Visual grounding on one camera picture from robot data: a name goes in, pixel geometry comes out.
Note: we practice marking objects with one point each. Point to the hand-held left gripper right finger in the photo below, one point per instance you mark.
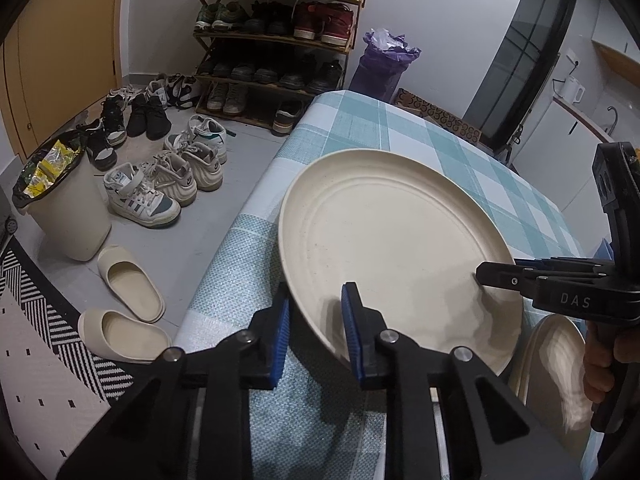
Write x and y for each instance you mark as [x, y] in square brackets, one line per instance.
[352, 335]

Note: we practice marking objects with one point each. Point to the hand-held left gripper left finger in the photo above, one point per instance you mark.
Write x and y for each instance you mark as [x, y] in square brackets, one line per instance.
[280, 345]

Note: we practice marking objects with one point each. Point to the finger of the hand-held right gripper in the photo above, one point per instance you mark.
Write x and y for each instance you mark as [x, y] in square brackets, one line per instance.
[505, 276]
[575, 266]

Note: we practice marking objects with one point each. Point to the beige round plate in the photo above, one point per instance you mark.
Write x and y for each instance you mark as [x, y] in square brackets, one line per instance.
[550, 375]
[400, 240]

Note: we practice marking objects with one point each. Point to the person's right hand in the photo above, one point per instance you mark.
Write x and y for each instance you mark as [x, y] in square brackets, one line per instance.
[595, 365]

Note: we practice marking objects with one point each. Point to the white lower cabinets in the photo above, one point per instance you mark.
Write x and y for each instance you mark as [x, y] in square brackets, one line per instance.
[560, 160]

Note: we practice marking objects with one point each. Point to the white cabinets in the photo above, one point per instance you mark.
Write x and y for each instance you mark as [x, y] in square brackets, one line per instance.
[560, 160]
[617, 57]

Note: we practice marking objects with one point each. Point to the chrome faucet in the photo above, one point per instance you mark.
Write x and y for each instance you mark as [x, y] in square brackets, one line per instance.
[615, 122]

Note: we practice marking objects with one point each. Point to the dark floor mop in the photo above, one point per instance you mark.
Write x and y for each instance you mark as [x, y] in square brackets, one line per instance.
[515, 145]

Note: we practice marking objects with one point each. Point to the beige slipper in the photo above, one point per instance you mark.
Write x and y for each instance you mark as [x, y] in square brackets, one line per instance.
[130, 280]
[125, 337]

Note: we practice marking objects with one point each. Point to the white electric kettle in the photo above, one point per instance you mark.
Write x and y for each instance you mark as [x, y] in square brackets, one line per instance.
[569, 92]

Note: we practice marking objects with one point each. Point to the white upper cabinets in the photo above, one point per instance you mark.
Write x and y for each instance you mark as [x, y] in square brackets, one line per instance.
[617, 57]

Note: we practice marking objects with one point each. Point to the scattered sneakers group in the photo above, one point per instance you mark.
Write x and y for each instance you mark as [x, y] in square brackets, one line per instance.
[145, 200]

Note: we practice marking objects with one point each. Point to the black framed glass door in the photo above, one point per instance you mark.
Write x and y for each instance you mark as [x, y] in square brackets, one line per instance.
[525, 60]

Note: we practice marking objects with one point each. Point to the purple plastic bag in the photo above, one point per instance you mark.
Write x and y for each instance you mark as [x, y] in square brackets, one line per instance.
[375, 75]

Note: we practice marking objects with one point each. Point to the black and white rug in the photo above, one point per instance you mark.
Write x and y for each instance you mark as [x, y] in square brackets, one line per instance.
[40, 360]

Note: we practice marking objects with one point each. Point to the beige trash bin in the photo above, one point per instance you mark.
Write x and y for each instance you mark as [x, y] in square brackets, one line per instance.
[70, 220]

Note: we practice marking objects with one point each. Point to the yellow wrapper trash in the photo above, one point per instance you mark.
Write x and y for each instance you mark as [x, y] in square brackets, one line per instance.
[47, 170]

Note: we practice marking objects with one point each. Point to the dark grey appliance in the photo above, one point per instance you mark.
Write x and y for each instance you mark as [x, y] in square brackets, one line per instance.
[7, 225]

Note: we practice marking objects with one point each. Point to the yellow wooden door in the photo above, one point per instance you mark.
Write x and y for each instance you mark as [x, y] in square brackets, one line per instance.
[65, 60]

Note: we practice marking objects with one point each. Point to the white wall socket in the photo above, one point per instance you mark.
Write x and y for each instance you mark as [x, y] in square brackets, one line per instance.
[573, 59]

